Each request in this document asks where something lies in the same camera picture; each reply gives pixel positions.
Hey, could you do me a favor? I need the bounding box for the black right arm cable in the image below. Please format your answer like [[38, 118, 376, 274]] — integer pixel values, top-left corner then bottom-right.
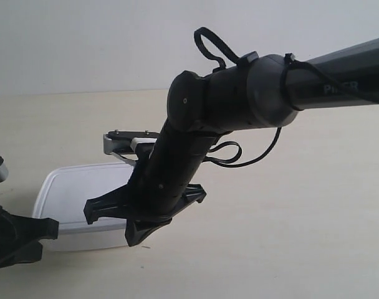
[[193, 27, 379, 169]]

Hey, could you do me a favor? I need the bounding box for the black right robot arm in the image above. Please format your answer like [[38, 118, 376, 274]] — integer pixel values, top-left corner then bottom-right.
[[84, 27, 379, 246]]

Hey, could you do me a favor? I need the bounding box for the white lidded plastic container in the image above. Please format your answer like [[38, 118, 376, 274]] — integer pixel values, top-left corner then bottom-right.
[[32, 162, 133, 252]]

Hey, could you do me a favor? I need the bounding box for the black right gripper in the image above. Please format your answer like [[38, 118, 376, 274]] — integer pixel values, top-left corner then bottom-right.
[[84, 123, 221, 247]]

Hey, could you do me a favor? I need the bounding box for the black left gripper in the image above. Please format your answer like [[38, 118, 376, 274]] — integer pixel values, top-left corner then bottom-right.
[[0, 206, 59, 268]]

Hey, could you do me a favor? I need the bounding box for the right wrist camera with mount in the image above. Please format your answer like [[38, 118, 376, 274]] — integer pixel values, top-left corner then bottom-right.
[[103, 130, 159, 166]]

